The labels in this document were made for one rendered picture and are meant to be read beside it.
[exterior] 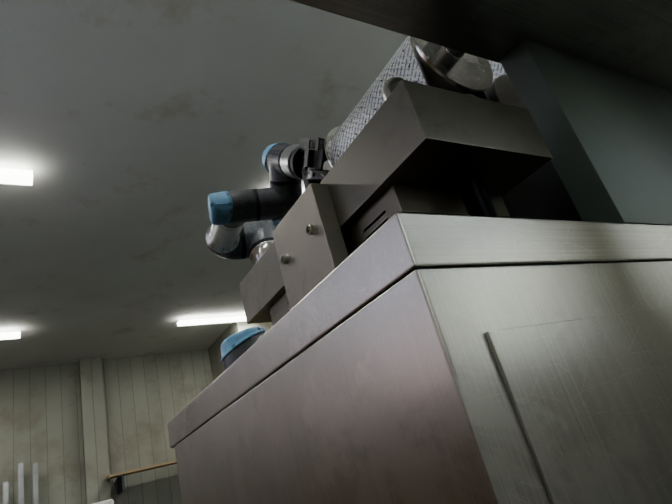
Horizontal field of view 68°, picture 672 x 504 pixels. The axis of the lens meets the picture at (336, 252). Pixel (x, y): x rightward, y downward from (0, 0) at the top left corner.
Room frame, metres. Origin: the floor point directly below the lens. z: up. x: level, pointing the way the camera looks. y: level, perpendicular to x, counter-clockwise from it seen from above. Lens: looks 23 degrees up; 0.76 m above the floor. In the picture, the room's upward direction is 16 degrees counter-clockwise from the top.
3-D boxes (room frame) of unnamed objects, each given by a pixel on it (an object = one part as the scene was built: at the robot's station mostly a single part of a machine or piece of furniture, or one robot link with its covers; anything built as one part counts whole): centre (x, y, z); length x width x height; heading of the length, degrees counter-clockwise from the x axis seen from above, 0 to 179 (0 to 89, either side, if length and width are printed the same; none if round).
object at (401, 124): (0.53, -0.04, 1.00); 0.40 x 0.16 x 0.06; 36
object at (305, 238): (0.47, 0.03, 0.97); 0.10 x 0.03 x 0.11; 36
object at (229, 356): (1.22, 0.28, 1.07); 0.13 x 0.12 x 0.14; 110
